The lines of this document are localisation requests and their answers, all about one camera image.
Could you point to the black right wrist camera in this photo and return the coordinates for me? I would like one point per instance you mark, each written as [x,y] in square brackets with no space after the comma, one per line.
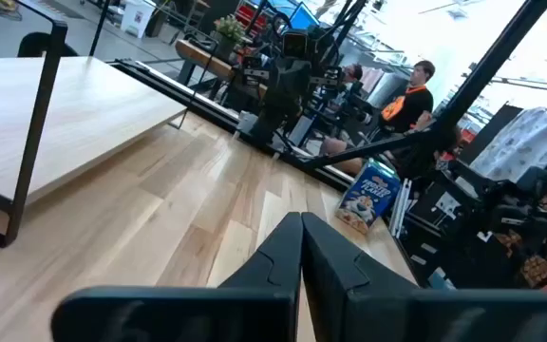
[296,45]

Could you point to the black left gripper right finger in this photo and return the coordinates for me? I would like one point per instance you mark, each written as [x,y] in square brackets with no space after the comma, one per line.
[340,285]

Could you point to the red crate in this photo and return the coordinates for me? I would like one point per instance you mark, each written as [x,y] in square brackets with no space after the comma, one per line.
[250,16]

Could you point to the person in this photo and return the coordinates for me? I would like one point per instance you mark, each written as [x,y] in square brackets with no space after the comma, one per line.
[352,73]
[406,107]

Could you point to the white bin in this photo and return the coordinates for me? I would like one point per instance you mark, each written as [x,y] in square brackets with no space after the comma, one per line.
[136,19]

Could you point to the silver metal bracket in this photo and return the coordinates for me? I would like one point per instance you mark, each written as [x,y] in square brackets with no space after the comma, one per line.
[401,209]

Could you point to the black aluminium rig frame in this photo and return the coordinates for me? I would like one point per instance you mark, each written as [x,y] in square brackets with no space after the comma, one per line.
[183,97]

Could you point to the small flowering potted plant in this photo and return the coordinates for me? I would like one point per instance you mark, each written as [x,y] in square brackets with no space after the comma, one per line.
[230,31]

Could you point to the black chair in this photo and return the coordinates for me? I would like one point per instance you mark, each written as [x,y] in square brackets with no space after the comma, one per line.
[33,45]

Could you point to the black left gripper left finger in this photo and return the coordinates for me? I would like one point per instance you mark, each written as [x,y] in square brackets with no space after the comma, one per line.
[273,266]

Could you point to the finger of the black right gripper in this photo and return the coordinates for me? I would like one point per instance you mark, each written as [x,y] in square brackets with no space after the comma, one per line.
[323,76]
[259,66]

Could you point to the blue lit monitor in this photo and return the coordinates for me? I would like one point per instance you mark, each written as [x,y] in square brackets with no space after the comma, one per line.
[302,19]

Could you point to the blue Frosted Flakes cereal box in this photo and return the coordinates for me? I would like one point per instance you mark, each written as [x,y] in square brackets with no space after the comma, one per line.
[366,199]

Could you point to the white patterned cloth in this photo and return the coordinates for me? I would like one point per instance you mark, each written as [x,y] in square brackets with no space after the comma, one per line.
[520,147]

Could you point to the wooden shelf black metal frame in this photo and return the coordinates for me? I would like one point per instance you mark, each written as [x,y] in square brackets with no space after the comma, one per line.
[88,109]

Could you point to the black equipment rack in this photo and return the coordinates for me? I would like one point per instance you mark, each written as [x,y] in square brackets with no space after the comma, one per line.
[463,247]

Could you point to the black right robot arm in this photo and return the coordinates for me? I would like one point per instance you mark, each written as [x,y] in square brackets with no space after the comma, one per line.
[278,119]

